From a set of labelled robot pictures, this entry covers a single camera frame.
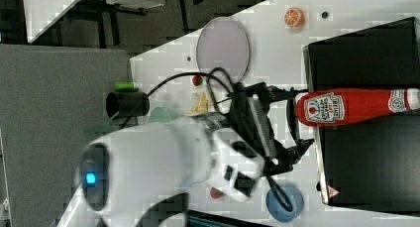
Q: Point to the large grey round plate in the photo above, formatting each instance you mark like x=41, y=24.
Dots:
x=224, y=43

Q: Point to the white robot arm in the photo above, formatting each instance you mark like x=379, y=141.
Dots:
x=140, y=176

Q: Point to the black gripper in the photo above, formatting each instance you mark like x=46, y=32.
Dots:
x=248, y=116

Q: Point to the small red strawberry toy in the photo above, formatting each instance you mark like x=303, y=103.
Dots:
x=197, y=80

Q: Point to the red green strawberry toy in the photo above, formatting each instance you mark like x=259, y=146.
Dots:
x=215, y=193

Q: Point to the black toaster oven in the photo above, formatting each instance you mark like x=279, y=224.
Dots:
x=372, y=165

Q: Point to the green colander basket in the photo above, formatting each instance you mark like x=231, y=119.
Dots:
x=164, y=115

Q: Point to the red ketchup bottle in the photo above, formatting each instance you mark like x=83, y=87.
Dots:
x=345, y=106

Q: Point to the peeled banana toy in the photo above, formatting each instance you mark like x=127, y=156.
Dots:
x=200, y=104

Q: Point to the orange slice toy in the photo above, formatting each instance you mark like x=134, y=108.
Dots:
x=294, y=17

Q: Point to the blue bowl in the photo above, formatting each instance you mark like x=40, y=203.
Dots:
x=284, y=203

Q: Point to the black cylinder post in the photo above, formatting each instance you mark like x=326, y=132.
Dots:
x=126, y=103

